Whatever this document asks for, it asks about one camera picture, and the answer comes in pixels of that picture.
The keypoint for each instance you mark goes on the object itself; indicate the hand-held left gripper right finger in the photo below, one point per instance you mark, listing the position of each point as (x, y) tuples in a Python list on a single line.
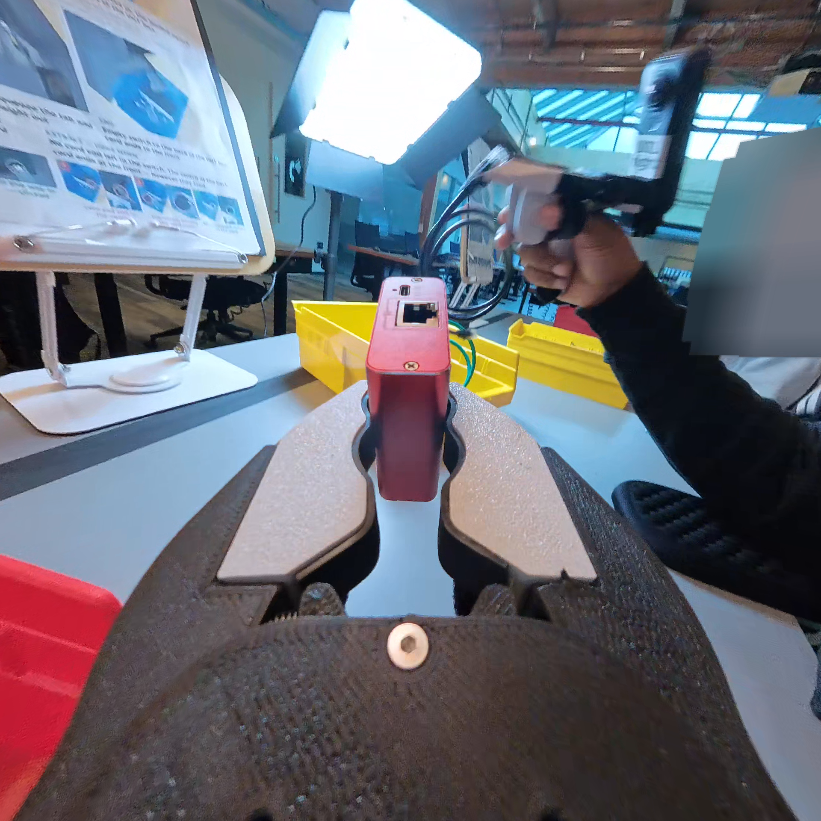
[(513, 500)]

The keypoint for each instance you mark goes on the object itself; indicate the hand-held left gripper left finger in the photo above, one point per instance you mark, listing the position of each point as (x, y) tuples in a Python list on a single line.
[(301, 500)]

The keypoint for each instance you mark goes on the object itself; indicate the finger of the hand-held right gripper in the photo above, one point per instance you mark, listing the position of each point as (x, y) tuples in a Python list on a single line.
[(526, 174), (535, 218)]

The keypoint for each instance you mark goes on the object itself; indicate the red ethernet splitter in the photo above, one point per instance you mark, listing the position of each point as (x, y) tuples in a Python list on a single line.
[(407, 436)]

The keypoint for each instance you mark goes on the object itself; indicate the yellow plastic bin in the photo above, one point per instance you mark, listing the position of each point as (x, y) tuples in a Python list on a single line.
[(327, 346), (558, 359)]

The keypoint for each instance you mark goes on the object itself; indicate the red plastic bin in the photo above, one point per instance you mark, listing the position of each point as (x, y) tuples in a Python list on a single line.
[(574, 321), (38, 641)]

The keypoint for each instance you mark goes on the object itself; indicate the person's right forearm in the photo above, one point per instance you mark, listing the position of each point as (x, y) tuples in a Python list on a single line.
[(693, 397)]

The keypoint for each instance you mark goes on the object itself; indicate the person's right hand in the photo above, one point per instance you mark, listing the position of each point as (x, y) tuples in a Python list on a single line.
[(590, 263)]

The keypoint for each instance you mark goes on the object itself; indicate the overhead studio light panel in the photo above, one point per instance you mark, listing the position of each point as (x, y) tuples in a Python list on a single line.
[(385, 77)]

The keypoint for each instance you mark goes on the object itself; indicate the black mesh chair armrest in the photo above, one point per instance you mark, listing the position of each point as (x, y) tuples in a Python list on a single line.
[(693, 526)]

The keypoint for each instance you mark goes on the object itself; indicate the printed instruction sheet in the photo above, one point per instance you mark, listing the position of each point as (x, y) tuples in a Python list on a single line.
[(128, 128)]

